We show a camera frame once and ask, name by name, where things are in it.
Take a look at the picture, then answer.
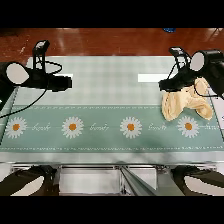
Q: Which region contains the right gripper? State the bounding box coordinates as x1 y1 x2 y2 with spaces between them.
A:
158 71 196 93

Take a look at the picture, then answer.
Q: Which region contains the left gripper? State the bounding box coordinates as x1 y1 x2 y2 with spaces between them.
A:
45 75 73 93

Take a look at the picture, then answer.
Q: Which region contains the beige shirt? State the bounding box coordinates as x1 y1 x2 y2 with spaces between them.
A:
161 77 214 122

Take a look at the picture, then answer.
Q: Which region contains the black cable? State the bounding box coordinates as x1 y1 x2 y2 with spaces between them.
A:
0 59 63 120
166 54 224 101

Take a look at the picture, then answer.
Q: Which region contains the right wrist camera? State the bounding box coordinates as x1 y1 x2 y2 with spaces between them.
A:
168 46 192 72

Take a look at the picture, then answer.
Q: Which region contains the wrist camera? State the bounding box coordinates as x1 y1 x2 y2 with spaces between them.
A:
32 39 51 72
168 46 192 72

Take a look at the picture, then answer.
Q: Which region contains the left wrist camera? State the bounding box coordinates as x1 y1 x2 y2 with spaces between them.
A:
32 39 51 72

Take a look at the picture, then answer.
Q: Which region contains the silver frame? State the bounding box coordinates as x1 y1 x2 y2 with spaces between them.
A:
0 87 224 197

